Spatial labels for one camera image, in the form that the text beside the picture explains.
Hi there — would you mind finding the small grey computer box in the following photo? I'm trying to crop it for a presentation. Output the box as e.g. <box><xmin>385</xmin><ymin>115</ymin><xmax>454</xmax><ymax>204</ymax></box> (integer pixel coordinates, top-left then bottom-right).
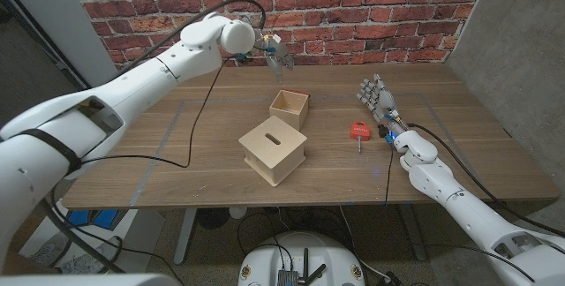
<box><xmin>276</xmin><ymin>269</ymin><xmax>300</xmax><ymax>286</ymax></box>

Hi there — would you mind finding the dark round floor object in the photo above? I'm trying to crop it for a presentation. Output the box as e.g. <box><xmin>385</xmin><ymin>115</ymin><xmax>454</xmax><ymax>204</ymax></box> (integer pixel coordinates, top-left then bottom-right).
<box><xmin>196</xmin><ymin>208</ymin><xmax>230</xmax><ymax>230</ymax></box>

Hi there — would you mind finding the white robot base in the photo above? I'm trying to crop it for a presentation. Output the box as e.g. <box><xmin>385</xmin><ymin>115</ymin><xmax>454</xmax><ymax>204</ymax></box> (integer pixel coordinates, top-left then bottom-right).
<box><xmin>237</xmin><ymin>230</ymin><xmax>367</xmax><ymax>286</ymax></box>

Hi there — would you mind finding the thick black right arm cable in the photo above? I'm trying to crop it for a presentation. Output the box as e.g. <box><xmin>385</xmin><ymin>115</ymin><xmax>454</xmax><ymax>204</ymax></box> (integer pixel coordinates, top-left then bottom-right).
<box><xmin>408</xmin><ymin>122</ymin><xmax>565</xmax><ymax>237</ymax></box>

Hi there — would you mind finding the person with grey sneakers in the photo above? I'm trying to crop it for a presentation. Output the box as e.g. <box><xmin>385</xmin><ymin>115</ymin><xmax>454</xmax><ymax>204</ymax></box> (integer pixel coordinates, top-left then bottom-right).
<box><xmin>17</xmin><ymin>232</ymin><xmax>123</xmax><ymax>275</ymax></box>

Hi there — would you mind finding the red block with metal pin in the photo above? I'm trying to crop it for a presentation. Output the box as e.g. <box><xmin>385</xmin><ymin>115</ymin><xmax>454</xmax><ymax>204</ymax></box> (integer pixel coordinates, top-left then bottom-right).
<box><xmin>349</xmin><ymin>120</ymin><xmax>372</xmax><ymax>154</ymax></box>

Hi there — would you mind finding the white robot torso edge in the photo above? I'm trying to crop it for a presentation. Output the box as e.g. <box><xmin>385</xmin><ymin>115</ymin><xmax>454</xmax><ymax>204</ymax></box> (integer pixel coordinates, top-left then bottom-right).
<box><xmin>0</xmin><ymin>272</ymin><xmax>180</xmax><ymax>286</ymax></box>

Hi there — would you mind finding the red brick printed backdrop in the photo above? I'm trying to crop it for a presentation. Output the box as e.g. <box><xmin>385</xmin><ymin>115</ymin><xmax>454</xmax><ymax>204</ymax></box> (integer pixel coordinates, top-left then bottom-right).
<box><xmin>63</xmin><ymin>0</ymin><xmax>495</xmax><ymax>85</ymax></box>

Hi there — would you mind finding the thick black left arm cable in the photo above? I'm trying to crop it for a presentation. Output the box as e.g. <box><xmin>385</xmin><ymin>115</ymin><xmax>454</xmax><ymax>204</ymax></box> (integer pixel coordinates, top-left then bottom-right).
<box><xmin>39</xmin><ymin>0</ymin><xmax>267</xmax><ymax>275</ymax></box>

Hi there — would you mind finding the wooden drawer with red front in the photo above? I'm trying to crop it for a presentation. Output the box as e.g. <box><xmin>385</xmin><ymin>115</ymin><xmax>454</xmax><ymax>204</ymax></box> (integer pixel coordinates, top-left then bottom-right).
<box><xmin>268</xmin><ymin>87</ymin><xmax>311</xmax><ymax>132</ymax></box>

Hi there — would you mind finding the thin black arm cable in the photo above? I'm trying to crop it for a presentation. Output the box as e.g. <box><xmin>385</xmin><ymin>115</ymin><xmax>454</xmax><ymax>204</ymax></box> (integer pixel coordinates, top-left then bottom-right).
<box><xmin>384</xmin><ymin>142</ymin><xmax>395</xmax><ymax>204</ymax></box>
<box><xmin>48</xmin><ymin>56</ymin><xmax>230</xmax><ymax>286</ymax></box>

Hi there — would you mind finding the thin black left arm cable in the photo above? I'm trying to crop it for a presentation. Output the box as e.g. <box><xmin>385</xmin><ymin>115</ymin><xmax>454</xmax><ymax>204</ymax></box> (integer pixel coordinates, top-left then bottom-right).
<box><xmin>48</xmin><ymin>56</ymin><xmax>230</xmax><ymax>286</ymax></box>

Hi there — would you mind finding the white floor cable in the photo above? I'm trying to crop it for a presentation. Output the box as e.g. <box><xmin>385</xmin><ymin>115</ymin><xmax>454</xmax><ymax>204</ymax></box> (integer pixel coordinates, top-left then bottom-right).
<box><xmin>338</xmin><ymin>206</ymin><xmax>392</xmax><ymax>281</ymax></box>

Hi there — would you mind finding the white table leg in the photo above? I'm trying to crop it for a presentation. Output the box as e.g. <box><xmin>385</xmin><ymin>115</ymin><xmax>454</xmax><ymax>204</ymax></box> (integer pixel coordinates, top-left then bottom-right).
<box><xmin>173</xmin><ymin>207</ymin><xmax>199</xmax><ymax>266</ymax></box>

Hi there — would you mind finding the grey table leg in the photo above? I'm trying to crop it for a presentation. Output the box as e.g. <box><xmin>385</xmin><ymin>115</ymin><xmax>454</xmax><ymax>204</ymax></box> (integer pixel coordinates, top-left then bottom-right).
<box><xmin>399</xmin><ymin>204</ymin><xmax>428</xmax><ymax>263</ymax></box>

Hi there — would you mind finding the wooden box with slot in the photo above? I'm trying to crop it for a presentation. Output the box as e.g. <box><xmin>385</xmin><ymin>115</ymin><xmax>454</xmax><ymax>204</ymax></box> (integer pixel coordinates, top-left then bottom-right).
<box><xmin>237</xmin><ymin>115</ymin><xmax>309</xmax><ymax>188</ymax></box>

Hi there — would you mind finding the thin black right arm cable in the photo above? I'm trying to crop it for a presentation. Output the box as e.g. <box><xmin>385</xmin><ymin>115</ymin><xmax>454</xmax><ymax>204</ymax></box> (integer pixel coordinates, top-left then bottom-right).
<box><xmin>384</xmin><ymin>142</ymin><xmax>395</xmax><ymax>204</ymax></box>

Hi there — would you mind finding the blue foot pedal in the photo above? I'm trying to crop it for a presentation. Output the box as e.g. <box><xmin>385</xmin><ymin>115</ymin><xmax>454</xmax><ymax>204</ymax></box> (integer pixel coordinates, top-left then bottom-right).
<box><xmin>66</xmin><ymin>209</ymin><xmax>93</xmax><ymax>228</ymax></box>
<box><xmin>94</xmin><ymin>209</ymin><xmax>129</xmax><ymax>230</ymax></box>

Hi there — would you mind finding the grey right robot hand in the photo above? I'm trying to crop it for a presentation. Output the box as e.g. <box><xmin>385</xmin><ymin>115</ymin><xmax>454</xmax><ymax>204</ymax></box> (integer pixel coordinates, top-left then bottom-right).
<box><xmin>356</xmin><ymin>72</ymin><xmax>410</xmax><ymax>139</ymax></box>

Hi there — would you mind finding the black cable on base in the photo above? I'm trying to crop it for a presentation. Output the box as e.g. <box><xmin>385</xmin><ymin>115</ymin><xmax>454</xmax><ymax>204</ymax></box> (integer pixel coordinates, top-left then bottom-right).
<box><xmin>237</xmin><ymin>212</ymin><xmax>295</xmax><ymax>274</ymax></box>

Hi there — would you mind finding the black floor plug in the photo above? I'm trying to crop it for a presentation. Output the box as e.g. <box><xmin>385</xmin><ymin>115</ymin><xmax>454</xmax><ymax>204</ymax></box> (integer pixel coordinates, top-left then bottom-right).
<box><xmin>380</xmin><ymin>270</ymin><xmax>405</xmax><ymax>286</ymax></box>

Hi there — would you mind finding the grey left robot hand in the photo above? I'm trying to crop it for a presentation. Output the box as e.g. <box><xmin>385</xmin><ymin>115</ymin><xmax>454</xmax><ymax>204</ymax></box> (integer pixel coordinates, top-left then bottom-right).
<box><xmin>255</xmin><ymin>32</ymin><xmax>295</xmax><ymax>84</ymax></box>

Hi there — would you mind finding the tilted black antenna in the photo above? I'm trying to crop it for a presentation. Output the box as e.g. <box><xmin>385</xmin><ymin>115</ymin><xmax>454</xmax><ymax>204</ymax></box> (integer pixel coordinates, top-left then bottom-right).
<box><xmin>306</xmin><ymin>263</ymin><xmax>328</xmax><ymax>286</ymax></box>

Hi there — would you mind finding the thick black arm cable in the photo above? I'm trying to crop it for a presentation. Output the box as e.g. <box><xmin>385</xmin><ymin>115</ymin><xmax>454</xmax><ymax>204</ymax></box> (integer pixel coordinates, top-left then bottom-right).
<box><xmin>408</xmin><ymin>122</ymin><xmax>565</xmax><ymax>237</ymax></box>
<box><xmin>39</xmin><ymin>0</ymin><xmax>267</xmax><ymax>275</ymax></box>

